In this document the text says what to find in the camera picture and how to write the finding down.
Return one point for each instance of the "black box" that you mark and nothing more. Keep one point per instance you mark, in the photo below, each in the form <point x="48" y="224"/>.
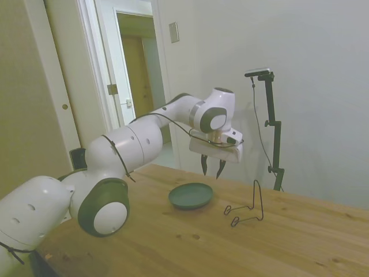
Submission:
<point x="78" y="158"/>

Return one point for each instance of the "white strike plate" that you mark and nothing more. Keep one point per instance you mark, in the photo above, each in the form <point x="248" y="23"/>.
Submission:
<point x="129" y="102"/>

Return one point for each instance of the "brass door hinge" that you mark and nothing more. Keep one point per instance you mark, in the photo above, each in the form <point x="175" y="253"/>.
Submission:
<point x="112" y="89"/>

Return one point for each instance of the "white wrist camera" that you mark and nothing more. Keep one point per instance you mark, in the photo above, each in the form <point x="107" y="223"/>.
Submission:
<point x="234" y="135"/>

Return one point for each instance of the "green plate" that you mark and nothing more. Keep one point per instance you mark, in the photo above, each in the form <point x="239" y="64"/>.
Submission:
<point x="190" y="196"/>

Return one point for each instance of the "brown wooden door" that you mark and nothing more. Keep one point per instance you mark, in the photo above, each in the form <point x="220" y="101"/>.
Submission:
<point x="137" y="78"/>

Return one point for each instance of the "grey wall switch plate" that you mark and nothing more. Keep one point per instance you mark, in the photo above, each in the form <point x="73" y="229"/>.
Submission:
<point x="173" y="32"/>

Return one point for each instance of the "beige door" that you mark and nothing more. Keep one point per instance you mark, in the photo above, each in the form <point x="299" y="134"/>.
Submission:
<point x="75" y="57"/>

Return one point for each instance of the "white door frame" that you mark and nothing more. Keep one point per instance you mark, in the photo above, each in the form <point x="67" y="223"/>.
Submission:
<point x="161" y="72"/>

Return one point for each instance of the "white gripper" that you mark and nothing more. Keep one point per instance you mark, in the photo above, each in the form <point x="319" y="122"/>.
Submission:
<point x="213" y="153"/>

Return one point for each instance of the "grey exterior camera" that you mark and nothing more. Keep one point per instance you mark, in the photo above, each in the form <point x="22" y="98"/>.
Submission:
<point x="258" y="71"/>

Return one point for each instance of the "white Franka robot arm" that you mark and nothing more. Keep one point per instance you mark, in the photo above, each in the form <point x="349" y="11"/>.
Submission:
<point x="138" y="144"/>

